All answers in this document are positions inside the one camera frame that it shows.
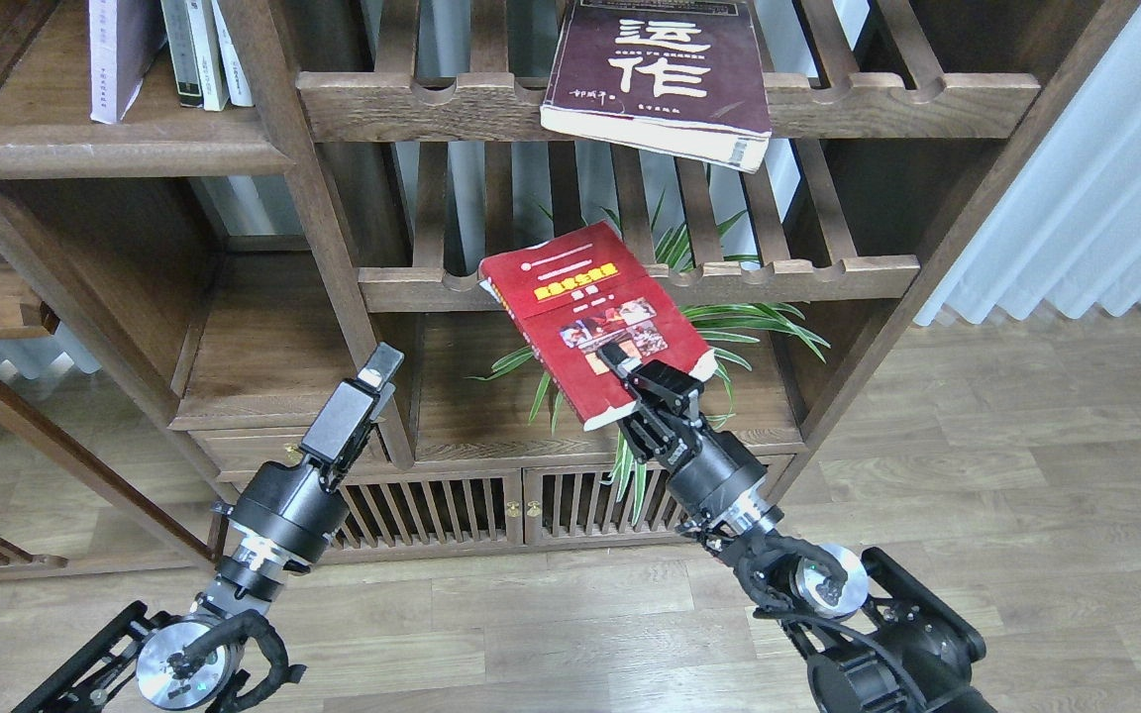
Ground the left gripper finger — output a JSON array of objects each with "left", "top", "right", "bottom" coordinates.
[{"left": 358, "top": 343, "right": 406, "bottom": 392}]

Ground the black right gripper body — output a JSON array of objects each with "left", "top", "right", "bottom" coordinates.
[{"left": 617, "top": 360, "right": 770, "bottom": 530}]

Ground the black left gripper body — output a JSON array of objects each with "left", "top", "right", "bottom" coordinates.
[{"left": 230, "top": 378, "right": 395, "bottom": 572}]

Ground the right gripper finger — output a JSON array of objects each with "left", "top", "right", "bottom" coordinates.
[{"left": 596, "top": 342, "right": 644, "bottom": 382}]

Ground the red textbook with photos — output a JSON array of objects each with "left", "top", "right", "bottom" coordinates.
[{"left": 478, "top": 221, "right": 717, "bottom": 432}]

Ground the dark red Chinese book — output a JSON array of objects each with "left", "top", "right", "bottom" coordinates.
[{"left": 540, "top": 1, "right": 772, "bottom": 172}]

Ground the white lavender paperback book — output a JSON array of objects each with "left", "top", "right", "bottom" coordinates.
[{"left": 89, "top": 0, "right": 164, "bottom": 125}]

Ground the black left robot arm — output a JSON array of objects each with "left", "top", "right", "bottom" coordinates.
[{"left": 18, "top": 345, "right": 403, "bottom": 712}]

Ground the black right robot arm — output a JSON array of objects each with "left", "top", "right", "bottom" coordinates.
[{"left": 599, "top": 345, "right": 990, "bottom": 712}]

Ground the green spider plant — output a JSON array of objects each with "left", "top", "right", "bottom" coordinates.
[{"left": 466, "top": 206, "right": 830, "bottom": 525}]

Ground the dark wooden bookshelf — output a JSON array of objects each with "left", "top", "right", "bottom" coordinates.
[{"left": 0, "top": 1, "right": 1138, "bottom": 560}]

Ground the white upright book right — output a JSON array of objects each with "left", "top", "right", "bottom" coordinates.
[{"left": 210, "top": 0, "right": 254, "bottom": 107}]

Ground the white upright book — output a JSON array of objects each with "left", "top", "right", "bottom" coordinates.
[
  {"left": 185, "top": 0, "right": 228, "bottom": 112},
  {"left": 210, "top": 0, "right": 254, "bottom": 107}
]

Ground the grey upright book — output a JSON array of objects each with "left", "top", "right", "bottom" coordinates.
[{"left": 161, "top": 0, "right": 204, "bottom": 108}]

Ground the white pleated curtain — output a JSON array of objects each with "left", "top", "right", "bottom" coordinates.
[{"left": 915, "top": 8, "right": 1141, "bottom": 326}]

